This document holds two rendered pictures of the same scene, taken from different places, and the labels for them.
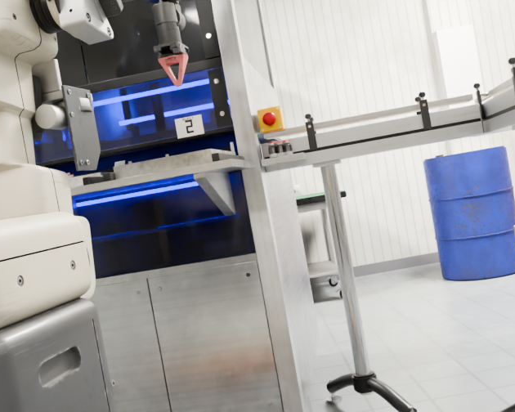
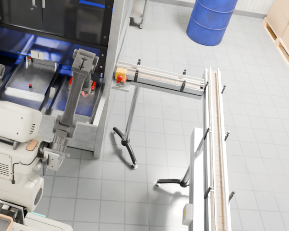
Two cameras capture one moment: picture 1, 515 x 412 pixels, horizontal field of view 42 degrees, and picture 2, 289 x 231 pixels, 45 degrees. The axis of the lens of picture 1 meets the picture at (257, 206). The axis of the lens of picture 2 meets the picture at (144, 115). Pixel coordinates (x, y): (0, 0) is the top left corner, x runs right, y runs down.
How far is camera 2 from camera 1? 1.77 m
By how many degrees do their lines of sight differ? 45
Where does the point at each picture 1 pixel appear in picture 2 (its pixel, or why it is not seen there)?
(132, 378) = (41, 127)
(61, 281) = not seen: outside the picture
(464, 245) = (200, 28)
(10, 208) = (21, 194)
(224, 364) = (77, 134)
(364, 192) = not seen: outside the picture
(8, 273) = not seen: outside the picture
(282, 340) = (100, 135)
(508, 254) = (215, 38)
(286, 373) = (98, 142)
